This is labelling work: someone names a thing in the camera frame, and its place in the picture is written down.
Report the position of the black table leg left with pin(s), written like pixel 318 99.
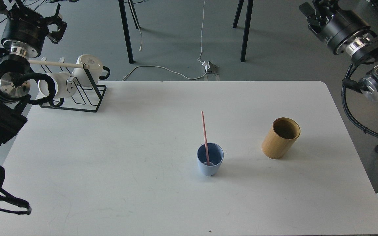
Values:
pixel 125 27

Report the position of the bamboo cylinder holder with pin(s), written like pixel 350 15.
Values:
pixel 280 138

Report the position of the black table leg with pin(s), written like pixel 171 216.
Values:
pixel 247 24
pixel 125 27

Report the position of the black wire mug rack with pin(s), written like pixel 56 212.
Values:
pixel 85 99

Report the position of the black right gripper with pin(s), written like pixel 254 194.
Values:
pixel 343 25

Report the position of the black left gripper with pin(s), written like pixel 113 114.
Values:
pixel 23 30

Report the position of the light blue cup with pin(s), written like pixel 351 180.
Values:
pixel 210 158

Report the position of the white mug lower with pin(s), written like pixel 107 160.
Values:
pixel 64 84

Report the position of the white mug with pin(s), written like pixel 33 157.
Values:
pixel 94 65
pixel 64 84

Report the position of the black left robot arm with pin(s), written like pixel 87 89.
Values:
pixel 20 86

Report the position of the white power adapter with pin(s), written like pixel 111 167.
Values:
pixel 209 67

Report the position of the white mug upper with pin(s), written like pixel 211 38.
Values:
pixel 94 65

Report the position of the black table leg right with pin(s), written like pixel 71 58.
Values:
pixel 247 24

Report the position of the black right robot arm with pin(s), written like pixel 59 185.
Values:
pixel 362 74

